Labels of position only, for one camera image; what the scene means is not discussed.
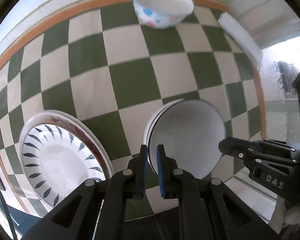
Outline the white bowl dark rim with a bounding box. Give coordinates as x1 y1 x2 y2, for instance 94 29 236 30
148 99 226 179

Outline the pink floral white plate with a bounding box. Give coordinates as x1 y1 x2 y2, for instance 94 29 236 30
21 110 114 208

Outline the blue striped white plate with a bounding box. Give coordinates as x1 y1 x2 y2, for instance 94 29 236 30
19 124 106 207

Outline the dotted white bowl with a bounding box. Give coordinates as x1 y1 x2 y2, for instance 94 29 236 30
133 0 194 29

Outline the plain white bowl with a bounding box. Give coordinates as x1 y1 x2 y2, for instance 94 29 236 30
143 98 185 148

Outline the green checkered table cloth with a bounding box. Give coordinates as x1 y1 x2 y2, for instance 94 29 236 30
0 0 265 216

